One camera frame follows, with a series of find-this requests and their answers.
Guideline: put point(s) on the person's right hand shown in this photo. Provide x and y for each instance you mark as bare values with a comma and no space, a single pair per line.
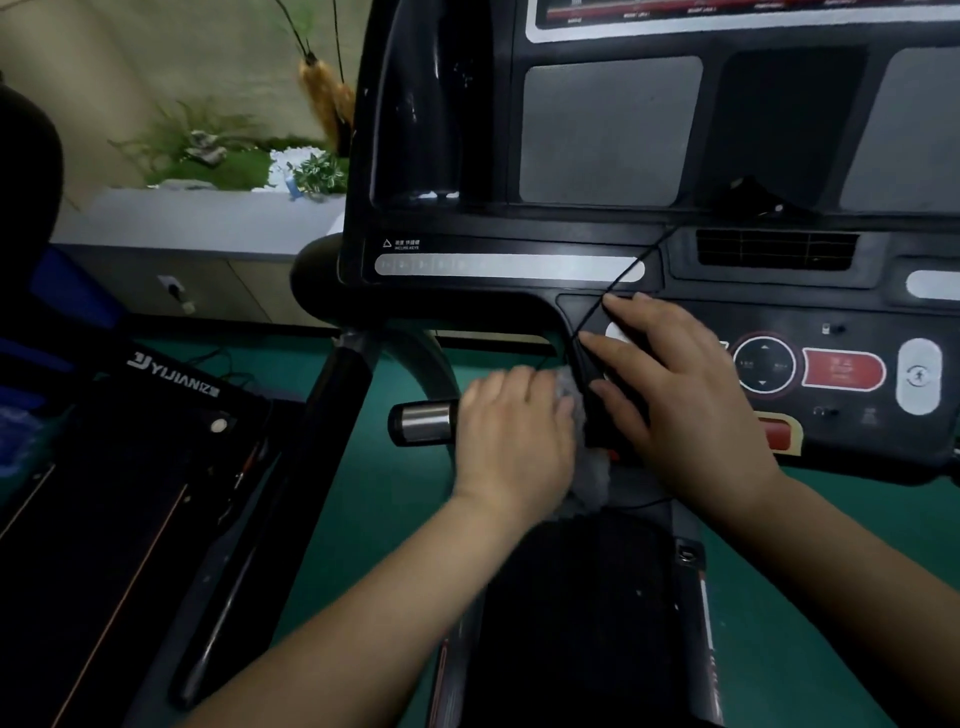
697,420

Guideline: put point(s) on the person's left hand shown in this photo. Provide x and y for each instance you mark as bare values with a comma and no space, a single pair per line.
510,450

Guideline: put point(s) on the person's right thumb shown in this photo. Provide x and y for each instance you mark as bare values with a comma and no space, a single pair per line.
619,412

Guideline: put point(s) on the person's right middle finger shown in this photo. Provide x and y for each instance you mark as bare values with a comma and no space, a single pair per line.
645,322

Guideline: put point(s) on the person's left thumb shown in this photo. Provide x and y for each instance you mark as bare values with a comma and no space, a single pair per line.
567,420

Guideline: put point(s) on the grey cleaning cloth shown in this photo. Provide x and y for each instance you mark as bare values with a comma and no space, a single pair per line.
592,480

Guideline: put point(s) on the person's right forearm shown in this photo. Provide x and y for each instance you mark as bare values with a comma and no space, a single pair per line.
847,592

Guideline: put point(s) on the person's left forearm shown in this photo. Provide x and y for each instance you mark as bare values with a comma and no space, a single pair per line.
375,630

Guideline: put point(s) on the silver pulse grip sensor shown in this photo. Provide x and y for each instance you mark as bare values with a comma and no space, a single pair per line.
422,422

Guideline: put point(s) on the black treadmill console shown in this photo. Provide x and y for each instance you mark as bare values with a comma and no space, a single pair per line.
600,135

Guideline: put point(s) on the black treadmill belt deck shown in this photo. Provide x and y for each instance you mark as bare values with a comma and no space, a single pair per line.
585,622

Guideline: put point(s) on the red stop button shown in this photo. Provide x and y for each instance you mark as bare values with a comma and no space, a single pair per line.
844,369

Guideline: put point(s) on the white oval start button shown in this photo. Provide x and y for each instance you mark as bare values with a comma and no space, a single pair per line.
919,376

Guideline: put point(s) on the white flower bunch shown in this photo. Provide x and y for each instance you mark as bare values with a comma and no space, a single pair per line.
289,169

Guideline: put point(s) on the dried orange flower stalk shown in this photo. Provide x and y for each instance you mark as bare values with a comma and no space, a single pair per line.
324,94

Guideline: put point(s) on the grey low cabinet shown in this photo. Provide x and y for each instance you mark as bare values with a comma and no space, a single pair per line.
202,247

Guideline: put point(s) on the white plug in socket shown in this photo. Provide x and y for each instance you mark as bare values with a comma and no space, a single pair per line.
177,292

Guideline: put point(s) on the green artificial plant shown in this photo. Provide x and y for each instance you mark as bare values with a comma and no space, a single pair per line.
217,154

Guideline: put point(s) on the black neighbouring treadmill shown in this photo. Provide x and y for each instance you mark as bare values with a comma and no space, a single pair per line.
112,510

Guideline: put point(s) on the black chair back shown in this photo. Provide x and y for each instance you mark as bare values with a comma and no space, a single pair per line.
26,187

